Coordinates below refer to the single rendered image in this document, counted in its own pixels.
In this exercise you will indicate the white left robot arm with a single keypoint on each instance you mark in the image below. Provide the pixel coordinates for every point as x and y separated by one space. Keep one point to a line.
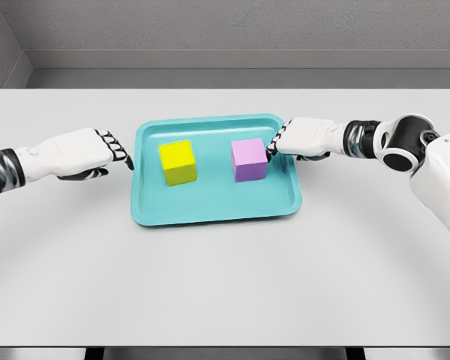
17 165

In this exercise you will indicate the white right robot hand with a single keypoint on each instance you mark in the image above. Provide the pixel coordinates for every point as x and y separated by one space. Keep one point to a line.
303 135

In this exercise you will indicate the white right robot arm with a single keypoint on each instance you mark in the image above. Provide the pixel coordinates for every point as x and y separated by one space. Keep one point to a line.
408 157

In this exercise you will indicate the teal rectangular tray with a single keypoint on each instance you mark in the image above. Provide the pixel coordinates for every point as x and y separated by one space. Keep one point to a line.
213 195

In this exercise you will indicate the yellow cube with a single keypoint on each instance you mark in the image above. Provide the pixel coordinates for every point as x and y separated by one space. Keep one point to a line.
178 163

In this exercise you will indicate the purple cube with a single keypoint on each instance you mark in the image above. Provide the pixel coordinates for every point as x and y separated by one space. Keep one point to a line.
248 161

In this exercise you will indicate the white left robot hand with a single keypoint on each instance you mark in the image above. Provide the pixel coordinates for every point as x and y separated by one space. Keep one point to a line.
83 150

